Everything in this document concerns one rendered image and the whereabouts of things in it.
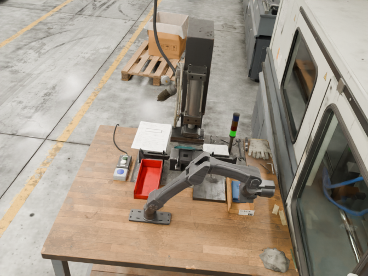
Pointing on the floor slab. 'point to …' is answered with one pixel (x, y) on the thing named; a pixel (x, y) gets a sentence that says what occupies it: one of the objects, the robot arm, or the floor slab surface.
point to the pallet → (138, 57)
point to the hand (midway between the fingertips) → (242, 194)
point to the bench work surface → (100, 204)
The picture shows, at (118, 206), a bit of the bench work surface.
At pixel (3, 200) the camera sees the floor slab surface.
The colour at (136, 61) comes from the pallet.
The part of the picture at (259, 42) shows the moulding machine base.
